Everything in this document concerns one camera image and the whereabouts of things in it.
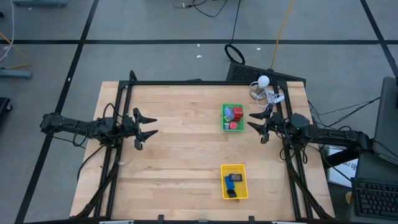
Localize black looped floor cable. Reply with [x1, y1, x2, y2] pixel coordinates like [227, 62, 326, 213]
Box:
[224, 0, 246, 65]

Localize grey flat panel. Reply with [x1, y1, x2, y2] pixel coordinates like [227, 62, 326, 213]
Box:
[371, 76, 398, 164]

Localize black cable under frame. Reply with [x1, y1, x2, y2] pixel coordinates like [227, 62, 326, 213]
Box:
[76, 144, 106, 182]

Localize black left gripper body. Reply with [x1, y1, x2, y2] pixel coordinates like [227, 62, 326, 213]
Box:
[121, 107, 144, 151]

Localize black perforated panel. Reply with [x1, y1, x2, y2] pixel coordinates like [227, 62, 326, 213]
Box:
[225, 61, 307, 84]

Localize black object at floor edge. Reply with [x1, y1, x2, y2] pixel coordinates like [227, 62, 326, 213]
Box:
[0, 96, 13, 116]

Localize grey floor bar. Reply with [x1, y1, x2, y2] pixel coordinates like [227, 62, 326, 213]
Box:
[12, 0, 68, 8]
[0, 68, 32, 80]

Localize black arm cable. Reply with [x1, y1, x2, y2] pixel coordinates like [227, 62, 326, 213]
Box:
[279, 136, 312, 165]
[101, 103, 122, 121]

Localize green plastic tray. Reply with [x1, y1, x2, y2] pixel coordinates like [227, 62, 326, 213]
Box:
[221, 103, 245, 132]

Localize yellow plastic tray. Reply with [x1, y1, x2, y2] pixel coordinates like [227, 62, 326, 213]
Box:
[220, 164, 249, 200]

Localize black keyboard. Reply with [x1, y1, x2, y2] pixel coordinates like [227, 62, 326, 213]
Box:
[351, 177, 398, 220]

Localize black aluminium table frame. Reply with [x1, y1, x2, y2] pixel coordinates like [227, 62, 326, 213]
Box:
[73, 70, 335, 223]

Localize black curled floor cable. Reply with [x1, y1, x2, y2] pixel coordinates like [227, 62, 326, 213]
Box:
[174, 0, 229, 18]

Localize yellow floor cable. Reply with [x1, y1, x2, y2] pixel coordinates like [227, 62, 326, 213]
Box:
[269, 0, 295, 70]

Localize white coiled cable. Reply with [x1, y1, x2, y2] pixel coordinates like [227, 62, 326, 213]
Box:
[261, 88, 285, 110]

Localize orange floor cable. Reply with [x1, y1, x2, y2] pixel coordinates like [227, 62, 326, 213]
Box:
[0, 30, 32, 70]

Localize white floor cable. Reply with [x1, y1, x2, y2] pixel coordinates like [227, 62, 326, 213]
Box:
[0, 0, 16, 63]

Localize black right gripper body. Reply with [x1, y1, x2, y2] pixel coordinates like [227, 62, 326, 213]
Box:
[261, 104, 285, 144]

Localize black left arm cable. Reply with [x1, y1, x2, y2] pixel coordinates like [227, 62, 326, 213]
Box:
[101, 103, 122, 121]

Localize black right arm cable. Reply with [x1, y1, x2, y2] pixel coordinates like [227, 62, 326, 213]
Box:
[279, 136, 312, 165]

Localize white paper sheet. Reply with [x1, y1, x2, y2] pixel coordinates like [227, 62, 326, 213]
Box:
[328, 146, 358, 188]

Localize black diagonal beam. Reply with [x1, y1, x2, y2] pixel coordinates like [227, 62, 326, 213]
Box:
[323, 138, 374, 169]

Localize black thin room cables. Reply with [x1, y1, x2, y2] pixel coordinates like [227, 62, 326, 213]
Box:
[307, 96, 382, 126]

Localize white globe desk lamp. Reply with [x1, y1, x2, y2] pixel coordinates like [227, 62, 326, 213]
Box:
[250, 75, 271, 101]

